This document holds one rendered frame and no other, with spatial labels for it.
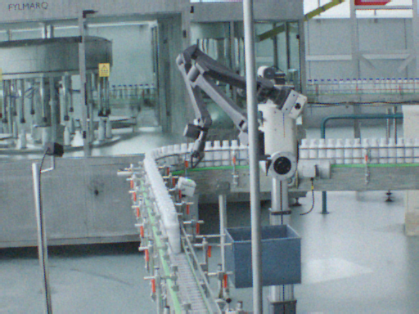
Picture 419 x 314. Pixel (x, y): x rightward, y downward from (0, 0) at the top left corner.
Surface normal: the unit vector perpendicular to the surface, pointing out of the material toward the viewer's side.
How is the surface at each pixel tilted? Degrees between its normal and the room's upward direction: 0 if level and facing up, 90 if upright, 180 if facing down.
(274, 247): 90
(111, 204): 90
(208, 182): 89
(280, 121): 90
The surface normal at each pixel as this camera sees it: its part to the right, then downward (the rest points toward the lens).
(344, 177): -0.19, 0.13
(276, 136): 0.12, 0.30
